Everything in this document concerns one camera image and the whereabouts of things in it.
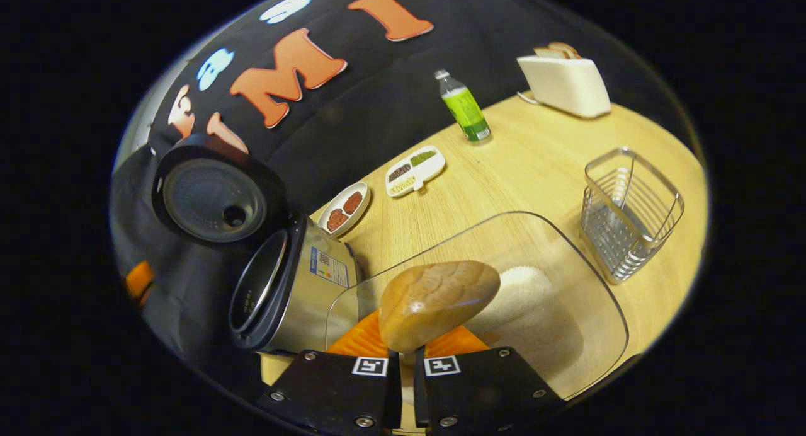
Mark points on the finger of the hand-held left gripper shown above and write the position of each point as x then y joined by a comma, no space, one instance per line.
140,280

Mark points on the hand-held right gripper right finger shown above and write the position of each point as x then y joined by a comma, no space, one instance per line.
478,385

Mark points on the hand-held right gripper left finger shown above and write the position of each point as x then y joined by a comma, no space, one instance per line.
327,385

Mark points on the black silver rice cooker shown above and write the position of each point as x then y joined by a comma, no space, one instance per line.
315,297

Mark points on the white rice pile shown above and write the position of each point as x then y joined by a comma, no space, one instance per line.
529,310

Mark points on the wooden spoon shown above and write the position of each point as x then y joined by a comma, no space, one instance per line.
434,300

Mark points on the clear plastic container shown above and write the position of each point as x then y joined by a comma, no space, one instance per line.
592,348

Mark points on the red meat piece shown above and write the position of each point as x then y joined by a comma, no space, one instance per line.
337,220
352,203

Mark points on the white round plate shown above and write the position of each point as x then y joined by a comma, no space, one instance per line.
362,193

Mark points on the white divided bean dish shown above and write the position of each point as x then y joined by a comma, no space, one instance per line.
415,171

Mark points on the green drink bottle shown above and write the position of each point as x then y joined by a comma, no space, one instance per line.
466,111

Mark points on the white toaster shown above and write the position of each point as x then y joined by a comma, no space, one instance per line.
567,86

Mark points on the bread slice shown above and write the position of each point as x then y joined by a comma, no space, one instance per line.
565,48
549,53

